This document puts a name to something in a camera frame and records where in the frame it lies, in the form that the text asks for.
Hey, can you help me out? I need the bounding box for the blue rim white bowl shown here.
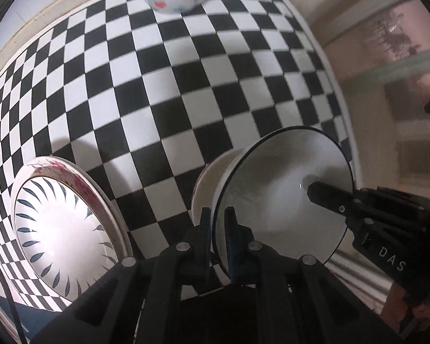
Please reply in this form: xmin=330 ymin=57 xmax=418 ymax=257
xmin=211 ymin=126 xmax=355 ymax=280
xmin=191 ymin=148 xmax=244 ymax=223

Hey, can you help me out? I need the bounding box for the large white plate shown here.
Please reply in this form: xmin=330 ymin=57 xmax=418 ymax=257
xmin=9 ymin=155 xmax=134 ymax=312

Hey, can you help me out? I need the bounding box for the blue striped white plate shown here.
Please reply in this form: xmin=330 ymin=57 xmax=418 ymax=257
xmin=14 ymin=176 xmax=120 ymax=305

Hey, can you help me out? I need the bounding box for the black and white checkered cloth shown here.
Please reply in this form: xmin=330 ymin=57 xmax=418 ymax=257
xmin=0 ymin=0 xmax=362 ymax=302

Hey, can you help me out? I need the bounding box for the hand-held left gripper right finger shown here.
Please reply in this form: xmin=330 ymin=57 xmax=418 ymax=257
xmin=224 ymin=207 xmax=404 ymax=344

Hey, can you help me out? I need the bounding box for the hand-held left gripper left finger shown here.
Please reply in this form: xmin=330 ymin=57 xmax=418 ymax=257
xmin=32 ymin=206 xmax=216 ymax=344

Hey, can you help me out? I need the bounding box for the person's right forearm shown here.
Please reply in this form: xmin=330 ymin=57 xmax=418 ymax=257
xmin=380 ymin=279 xmax=430 ymax=344

